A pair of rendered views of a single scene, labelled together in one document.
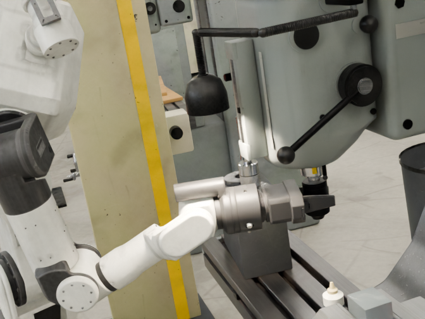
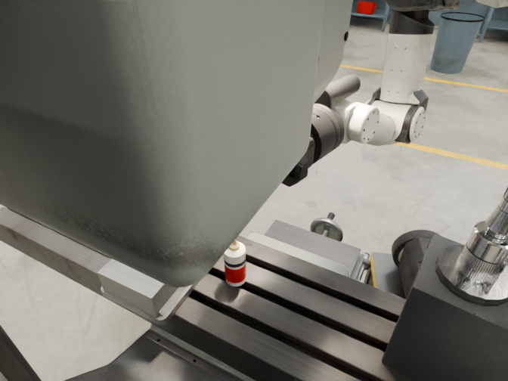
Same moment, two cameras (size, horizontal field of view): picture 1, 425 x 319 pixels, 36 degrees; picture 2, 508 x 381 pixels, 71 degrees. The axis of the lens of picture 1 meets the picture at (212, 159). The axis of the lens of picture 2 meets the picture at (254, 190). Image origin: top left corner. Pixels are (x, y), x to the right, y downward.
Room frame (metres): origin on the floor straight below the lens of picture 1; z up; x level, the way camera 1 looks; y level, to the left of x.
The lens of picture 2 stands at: (1.45, -0.49, 1.51)
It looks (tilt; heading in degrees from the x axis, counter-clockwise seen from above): 37 degrees down; 133
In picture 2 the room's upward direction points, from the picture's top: straight up
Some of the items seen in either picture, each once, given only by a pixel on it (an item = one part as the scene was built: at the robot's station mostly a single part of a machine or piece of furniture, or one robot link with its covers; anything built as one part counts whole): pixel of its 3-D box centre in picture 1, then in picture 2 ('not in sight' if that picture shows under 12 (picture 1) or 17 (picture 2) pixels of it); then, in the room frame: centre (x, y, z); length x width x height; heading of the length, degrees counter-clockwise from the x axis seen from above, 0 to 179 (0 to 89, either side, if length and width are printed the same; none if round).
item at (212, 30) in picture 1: (229, 32); not in sight; (1.00, -0.06, 1.58); 0.17 x 0.01 x 0.01; 33
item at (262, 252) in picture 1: (252, 219); (488, 334); (1.50, -0.07, 1.06); 0.22 x 0.12 x 0.20; 9
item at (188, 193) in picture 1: (207, 206); (336, 116); (1.16, 0.02, 1.24); 0.11 x 0.11 x 0.11; 0
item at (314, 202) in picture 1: (319, 203); not in sight; (1.12, -0.18, 1.23); 0.06 x 0.02 x 0.03; 90
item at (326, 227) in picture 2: not in sight; (323, 238); (1.03, 0.30, 0.66); 0.16 x 0.12 x 0.12; 105
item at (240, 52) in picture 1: (246, 99); not in sight; (1.13, -0.08, 1.45); 0.04 x 0.04 x 0.21; 15
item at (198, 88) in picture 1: (205, 92); not in sight; (1.07, -0.01, 1.48); 0.07 x 0.07 x 0.06
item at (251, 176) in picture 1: (250, 176); (484, 255); (1.45, -0.08, 1.19); 0.05 x 0.05 x 0.06
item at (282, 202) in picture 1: (268, 206); (291, 146); (1.16, -0.09, 1.23); 0.13 x 0.12 x 0.10; 0
